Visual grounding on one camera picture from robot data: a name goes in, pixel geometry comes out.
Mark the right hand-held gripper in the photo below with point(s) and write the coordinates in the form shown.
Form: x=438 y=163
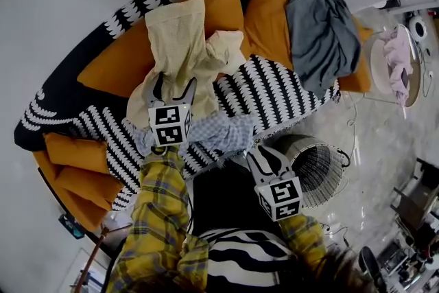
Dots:
x=281 y=199

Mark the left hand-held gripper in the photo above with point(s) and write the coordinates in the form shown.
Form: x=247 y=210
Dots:
x=168 y=127

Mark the cream yellow garment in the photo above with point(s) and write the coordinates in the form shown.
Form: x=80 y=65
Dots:
x=178 y=44

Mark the light blue checked garment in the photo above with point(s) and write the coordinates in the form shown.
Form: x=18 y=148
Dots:
x=223 y=132

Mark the woven white grey laundry basket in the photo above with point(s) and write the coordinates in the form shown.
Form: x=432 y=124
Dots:
x=319 y=175

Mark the grey garment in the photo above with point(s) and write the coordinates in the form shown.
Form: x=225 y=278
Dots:
x=319 y=27

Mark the pink garment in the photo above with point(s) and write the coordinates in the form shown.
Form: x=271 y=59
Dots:
x=398 y=58

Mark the person's left forearm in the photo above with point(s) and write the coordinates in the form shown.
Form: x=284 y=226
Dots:
x=157 y=202

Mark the person's right forearm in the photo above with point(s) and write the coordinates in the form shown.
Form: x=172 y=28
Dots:
x=302 y=236

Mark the person's black trousers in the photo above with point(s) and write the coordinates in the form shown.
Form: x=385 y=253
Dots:
x=223 y=195

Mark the large orange cushion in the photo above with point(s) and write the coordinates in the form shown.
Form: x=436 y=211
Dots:
x=120 y=61
x=267 y=17

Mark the black white patterned blanket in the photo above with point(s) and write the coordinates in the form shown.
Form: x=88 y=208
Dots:
x=274 y=92

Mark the person's striped shirt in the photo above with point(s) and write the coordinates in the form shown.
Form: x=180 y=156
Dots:
x=240 y=257

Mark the small orange cushion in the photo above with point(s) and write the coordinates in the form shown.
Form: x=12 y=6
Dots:
x=85 y=188
x=75 y=151

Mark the orange sofa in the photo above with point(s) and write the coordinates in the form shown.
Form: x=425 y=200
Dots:
x=356 y=79

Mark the dark wooden desk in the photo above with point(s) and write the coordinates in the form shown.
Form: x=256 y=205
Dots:
x=418 y=195

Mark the small black device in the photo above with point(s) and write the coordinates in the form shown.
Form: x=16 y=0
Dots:
x=405 y=76

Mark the dark teal tissue box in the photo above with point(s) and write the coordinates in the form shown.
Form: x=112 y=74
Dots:
x=70 y=226

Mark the round wooden side table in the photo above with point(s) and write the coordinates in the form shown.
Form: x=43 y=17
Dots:
x=415 y=79

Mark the wooden coat stand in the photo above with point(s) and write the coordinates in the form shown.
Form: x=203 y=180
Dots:
x=91 y=257

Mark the white round device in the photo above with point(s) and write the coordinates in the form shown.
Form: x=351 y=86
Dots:
x=417 y=29

